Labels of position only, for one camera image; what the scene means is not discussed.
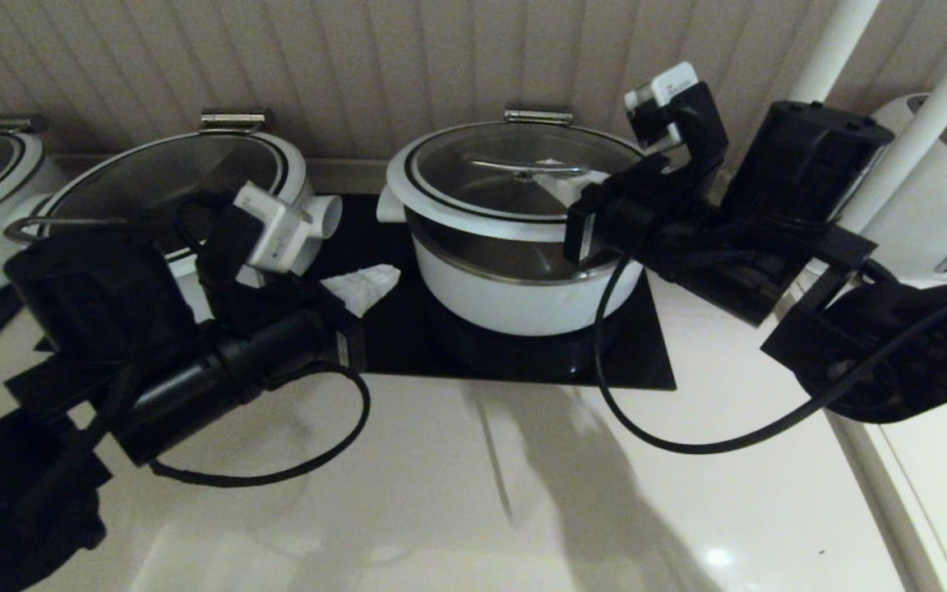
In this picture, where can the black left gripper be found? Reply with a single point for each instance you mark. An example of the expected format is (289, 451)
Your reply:
(309, 337)

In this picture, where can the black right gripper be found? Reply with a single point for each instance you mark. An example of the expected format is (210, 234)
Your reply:
(646, 222)

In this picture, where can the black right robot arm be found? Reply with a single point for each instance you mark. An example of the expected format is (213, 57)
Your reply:
(810, 164)

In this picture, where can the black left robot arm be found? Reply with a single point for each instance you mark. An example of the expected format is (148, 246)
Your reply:
(87, 296)

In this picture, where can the white round pole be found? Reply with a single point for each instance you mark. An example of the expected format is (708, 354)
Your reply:
(835, 49)
(926, 115)

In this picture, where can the white toaster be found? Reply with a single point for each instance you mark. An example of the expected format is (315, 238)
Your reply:
(934, 214)

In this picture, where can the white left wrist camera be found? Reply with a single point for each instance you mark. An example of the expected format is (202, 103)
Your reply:
(276, 230)

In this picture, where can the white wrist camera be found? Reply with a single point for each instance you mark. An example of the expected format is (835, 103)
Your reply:
(276, 230)
(662, 99)

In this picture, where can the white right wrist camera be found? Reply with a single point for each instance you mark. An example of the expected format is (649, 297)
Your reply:
(662, 99)

